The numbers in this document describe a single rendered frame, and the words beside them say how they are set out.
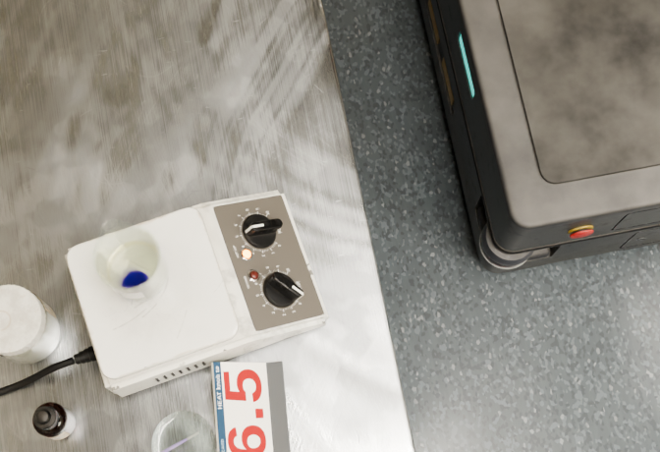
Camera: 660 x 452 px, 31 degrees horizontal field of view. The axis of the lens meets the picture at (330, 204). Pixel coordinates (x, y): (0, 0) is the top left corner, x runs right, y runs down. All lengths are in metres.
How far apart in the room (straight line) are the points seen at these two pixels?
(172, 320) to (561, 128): 0.72
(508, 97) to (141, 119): 0.59
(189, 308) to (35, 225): 0.20
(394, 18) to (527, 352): 0.59
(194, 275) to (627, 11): 0.84
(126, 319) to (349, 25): 1.07
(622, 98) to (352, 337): 0.65
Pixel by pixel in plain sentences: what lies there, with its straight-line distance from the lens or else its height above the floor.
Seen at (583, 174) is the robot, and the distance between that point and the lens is 1.56.
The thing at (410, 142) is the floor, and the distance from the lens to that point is 1.92.
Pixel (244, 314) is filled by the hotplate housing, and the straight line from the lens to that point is 1.02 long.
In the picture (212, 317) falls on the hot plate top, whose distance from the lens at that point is 1.00.
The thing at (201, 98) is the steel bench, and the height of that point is 0.75.
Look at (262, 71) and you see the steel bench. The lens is 1.15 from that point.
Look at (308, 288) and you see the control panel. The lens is 1.06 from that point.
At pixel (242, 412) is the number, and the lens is 1.05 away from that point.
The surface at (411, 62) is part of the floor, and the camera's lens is 1.97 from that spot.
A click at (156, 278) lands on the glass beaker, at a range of 0.96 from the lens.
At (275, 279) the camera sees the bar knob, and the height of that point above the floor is 0.82.
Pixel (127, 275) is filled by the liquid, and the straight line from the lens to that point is 0.99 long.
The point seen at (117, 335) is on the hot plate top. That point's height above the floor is 0.84.
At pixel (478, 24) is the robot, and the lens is 1.61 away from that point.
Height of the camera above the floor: 1.82
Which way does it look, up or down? 75 degrees down
